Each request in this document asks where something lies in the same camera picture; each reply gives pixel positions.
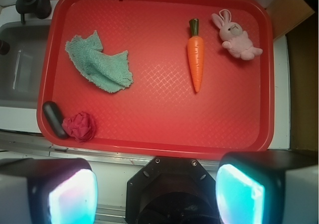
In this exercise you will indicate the black faucet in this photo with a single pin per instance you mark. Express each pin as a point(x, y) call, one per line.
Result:
point(40, 8)

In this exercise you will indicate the black toy eggplant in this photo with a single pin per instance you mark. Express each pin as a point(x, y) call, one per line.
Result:
point(55, 118)

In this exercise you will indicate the green knitted cloth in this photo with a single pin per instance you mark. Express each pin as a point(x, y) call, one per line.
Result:
point(108, 72)

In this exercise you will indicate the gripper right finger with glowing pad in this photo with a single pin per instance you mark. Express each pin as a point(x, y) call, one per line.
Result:
point(268, 187)

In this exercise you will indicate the brown cardboard box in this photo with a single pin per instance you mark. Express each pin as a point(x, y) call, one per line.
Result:
point(285, 15)

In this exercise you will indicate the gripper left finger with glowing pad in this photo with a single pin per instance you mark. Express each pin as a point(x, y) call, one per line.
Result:
point(47, 191)

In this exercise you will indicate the pink plush bunny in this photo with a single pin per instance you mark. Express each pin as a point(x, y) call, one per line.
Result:
point(234, 39)

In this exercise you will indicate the crumpled red paper ball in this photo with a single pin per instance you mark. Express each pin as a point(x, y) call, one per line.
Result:
point(82, 127)

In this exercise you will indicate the orange toy carrot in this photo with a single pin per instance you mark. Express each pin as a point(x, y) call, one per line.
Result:
point(195, 52)

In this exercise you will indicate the grey sink basin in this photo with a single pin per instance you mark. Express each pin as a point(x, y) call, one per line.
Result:
point(21, 67)

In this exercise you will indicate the red plastic tray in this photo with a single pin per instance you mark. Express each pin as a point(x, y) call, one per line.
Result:
point(160, 114)

